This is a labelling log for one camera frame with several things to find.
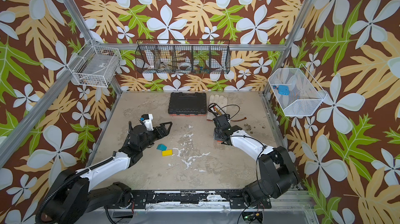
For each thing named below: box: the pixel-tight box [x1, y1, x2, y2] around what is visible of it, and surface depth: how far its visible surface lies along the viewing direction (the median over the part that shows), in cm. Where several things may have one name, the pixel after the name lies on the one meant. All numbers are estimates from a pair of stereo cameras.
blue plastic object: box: [272, 84, 291, 96], surface depth 88 cm
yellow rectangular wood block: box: [161, 149, 173, 157], surface depth 91 cm
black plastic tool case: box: [168, 91, 207, 117], surface depth 111 cm
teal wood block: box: [156, 143, 168, 152], surface depth 92 cm
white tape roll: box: [178, 62, 192, 70], surface depth 100 cm
